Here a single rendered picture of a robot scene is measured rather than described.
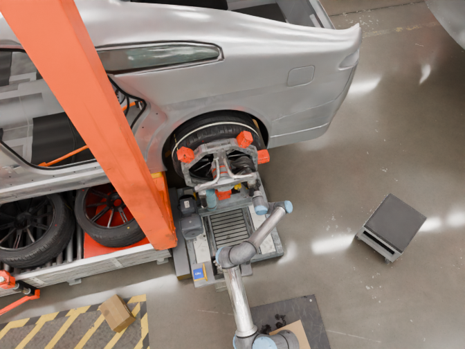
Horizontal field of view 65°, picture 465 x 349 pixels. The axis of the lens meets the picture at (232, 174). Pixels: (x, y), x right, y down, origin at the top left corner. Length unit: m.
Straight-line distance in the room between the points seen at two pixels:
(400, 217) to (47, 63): 2.73
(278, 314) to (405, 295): 1.12
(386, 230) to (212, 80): 1.84
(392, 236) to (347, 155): 1.05
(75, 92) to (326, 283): 2.50
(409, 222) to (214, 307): 1.71
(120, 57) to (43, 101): 1.41
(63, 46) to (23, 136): 2.14
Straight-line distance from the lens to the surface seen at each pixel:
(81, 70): 1.33
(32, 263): 3.28
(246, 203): 3.24
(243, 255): 2.33
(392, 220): 3.21
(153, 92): 2.14
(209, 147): 2.42
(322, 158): 3.75
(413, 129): 4.26
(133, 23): 2.07
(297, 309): 2.85
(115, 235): 2.92
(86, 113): 1.47
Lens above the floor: 3.08
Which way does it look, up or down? 59 degrees down
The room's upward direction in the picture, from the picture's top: 3 degrees counter-clockwise
